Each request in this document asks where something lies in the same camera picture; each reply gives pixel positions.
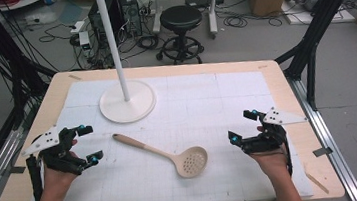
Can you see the white grid mat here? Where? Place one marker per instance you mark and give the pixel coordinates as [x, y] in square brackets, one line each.
[200, 105]

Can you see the thin wooden stick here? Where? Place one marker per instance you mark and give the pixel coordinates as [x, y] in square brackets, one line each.
[317, 183]

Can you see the white power strip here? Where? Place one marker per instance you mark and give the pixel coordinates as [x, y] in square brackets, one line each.
[77, 26]

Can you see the black round stool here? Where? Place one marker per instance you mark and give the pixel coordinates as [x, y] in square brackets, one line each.
[180, 18]

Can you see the black flat device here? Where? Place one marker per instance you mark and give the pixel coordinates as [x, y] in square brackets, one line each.
[203, 0]

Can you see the black tape piece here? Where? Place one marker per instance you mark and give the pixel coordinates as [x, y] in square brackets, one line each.
[322, 151]

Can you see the white floor board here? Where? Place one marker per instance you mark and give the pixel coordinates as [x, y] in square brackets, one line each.
[298, 17]

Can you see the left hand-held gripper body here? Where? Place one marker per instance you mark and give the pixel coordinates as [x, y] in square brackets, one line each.
[48, 141]

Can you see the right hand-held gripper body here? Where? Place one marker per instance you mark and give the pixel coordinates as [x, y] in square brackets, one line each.
[264, 142]

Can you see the person's right hand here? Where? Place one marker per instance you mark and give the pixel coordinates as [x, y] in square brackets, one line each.
[273, 163]

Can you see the white stand with round base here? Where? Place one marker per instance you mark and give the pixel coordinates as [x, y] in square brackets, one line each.
[126, 104]

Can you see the white rolling stand frame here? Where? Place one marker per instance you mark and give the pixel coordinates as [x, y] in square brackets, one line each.
[213, 9]

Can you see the beige slotted spoon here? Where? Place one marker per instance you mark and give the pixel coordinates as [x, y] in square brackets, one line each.
[144, 147]

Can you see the person's left hand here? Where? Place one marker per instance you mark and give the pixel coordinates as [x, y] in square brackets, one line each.
[57, 182]

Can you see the black computer tower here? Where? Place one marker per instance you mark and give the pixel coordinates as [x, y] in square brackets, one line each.
[129, 15]

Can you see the white power adapter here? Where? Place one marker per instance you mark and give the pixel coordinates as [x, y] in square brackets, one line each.
[84, 40]

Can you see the black metal frame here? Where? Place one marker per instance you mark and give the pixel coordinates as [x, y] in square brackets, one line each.
[311, 39]
[11, 57]

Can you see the white round table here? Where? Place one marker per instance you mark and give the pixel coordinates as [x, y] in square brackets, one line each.
[22, 1]

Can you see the grey tape piece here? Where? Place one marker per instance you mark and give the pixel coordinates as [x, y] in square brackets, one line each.
[14, 170]

